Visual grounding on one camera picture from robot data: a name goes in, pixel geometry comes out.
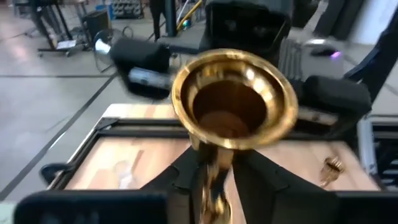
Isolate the wire cage floor fan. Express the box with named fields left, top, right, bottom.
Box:
left=92, top=27, right=126, bottom=74

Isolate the black computer mouse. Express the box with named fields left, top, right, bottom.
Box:
left=310, top=46, right=338, bottom=59

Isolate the clear ribbed glass candle holder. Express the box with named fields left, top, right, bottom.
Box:
left=112, top=158, right=138, bottom=190

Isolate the black cube box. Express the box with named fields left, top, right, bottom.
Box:
left=82, top=9, right=111, bottom=41

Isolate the tall brass candlestick holder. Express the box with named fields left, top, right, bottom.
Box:
left=170, top=48, right=299, bottom=224
left=319, top=156, right=345, bottom=189

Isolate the black table clamp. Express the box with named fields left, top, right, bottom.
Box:
left=39, top=162, right=75, bottom=185

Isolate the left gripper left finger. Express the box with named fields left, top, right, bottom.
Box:
left=141, top=147, right=203, bottom=224

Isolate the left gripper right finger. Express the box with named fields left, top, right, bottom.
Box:
left=232, top=148, right=339, bottom=224

